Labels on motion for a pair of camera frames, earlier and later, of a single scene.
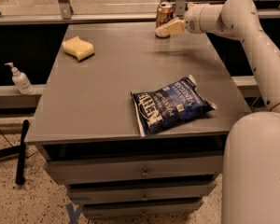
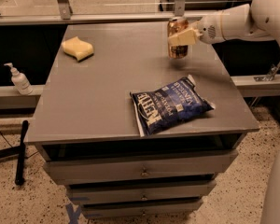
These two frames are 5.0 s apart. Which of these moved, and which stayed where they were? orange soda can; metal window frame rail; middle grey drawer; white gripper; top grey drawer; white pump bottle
Moved: white gripper; orange soda can
Stayed: top grey drawer; metal window frame rail; white pump bottle; middle grey drawer
